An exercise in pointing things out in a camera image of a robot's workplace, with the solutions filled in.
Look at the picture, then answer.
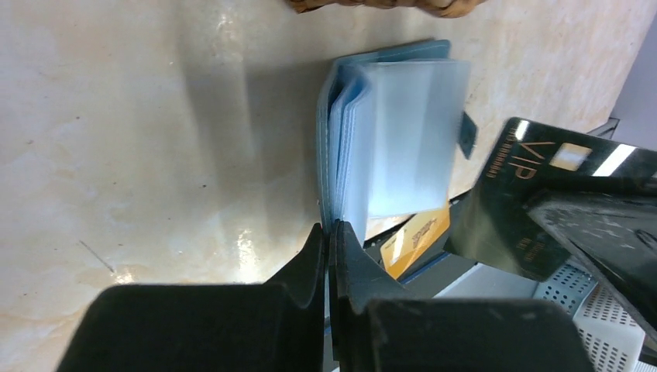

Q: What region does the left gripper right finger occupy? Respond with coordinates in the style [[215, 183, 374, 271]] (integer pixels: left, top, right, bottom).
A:
[[328, 220, 593, 371]]

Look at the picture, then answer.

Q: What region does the blue leather card holder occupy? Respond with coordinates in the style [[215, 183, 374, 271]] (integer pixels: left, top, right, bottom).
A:
[[315, 40, 478, 242]]

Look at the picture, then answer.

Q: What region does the single black VIP card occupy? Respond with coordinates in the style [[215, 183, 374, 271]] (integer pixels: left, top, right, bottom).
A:
[[445, 117, 656, 281]]

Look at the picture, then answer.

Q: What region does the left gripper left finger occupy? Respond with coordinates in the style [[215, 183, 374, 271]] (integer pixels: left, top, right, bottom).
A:
[[58, 225, 325, 371]]

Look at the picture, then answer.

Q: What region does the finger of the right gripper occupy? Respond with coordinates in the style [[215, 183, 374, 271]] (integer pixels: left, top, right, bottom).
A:
[[525, 191, 656, 340]]

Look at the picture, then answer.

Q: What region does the woven wicker tray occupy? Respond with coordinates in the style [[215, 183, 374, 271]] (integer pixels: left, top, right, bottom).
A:
[[286, 0, 486, 19]]

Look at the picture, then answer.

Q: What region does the gold credit card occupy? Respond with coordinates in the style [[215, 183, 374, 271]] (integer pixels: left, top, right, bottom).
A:
[[380, 205, 450, 279]]

